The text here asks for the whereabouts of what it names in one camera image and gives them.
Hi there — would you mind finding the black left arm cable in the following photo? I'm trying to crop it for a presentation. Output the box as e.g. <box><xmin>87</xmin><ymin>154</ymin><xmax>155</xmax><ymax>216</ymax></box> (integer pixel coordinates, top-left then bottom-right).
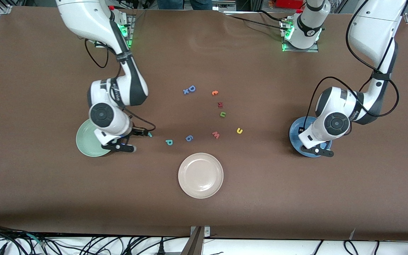
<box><xmin>308</xmin><ymin>0</ymin><xmax>408</xmax><ymax>123</ymax></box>

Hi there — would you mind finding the teal floor cable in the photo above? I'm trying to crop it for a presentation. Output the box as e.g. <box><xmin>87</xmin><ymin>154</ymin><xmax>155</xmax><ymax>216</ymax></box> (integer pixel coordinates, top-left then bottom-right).
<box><xmin>27</xmin><ymin>234</ymin><xmax>47</xmax><ymax>247</ymax></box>

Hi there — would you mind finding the person in blue jeans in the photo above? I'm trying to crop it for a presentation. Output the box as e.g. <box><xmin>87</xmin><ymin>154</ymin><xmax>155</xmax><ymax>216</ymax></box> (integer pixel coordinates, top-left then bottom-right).
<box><xmin>157</xmin><ymin>0</ymin><xmax>213</xmax><ymax>10</ymax></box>

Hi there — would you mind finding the beige plate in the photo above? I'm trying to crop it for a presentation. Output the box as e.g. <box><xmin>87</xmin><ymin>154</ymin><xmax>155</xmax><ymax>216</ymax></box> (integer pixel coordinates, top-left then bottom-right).
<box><xmin>178</xmin><ymin>153</ymin><xmax>224</xmax><ymax>199</ymax></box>

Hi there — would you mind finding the mint green plate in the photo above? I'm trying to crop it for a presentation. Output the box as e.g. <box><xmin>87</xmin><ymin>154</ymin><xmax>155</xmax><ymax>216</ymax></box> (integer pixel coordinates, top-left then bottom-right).
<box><xmin>76</xmin><ymin>119</ymin><xmax>112</xmax><ymax>157</ymax></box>

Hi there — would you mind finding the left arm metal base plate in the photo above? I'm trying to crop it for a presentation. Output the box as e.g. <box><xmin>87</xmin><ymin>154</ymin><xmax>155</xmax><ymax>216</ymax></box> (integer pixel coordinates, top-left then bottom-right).
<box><xmin>280</xmin><ymin>18</ymin><xmax>319</xmax><ymax>53</ymax></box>

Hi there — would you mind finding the red box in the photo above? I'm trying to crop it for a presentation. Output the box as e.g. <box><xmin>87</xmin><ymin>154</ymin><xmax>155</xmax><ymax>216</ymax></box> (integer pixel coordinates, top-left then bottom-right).
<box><xmin>275</xmin><ymin>0</ymin><xmax>305</xmax><ymax>9</ymax></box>

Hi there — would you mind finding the metal bracket post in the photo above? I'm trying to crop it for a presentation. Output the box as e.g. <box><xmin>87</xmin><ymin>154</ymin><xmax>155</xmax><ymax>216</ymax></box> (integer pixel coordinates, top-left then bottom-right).
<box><xmin>181</xmin><ymin>226</ymin><xmax>211</xmax><ymax>255</ymax></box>

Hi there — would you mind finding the blue plate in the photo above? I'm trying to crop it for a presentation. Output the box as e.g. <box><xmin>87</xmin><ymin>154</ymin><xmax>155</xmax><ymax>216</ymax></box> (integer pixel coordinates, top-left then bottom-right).
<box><xmin>289</xmin><ymin>117</ymin><xmax>332</xmax><ymax>158</ymax></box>

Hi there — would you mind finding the black cable on table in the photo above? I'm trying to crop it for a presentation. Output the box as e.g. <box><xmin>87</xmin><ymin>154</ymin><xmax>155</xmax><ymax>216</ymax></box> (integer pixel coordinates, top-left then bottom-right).
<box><xmin>223</xmin><ymin>10</ymin><xmax>289</xmax><ymax>30</ymax></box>

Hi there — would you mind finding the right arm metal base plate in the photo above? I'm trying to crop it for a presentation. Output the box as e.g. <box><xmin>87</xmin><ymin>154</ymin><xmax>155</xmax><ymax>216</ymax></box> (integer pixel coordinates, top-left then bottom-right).
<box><xmin>119</xmin><ymin>14</ymin><xmax>134</xmax><ymax>48</ymax></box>

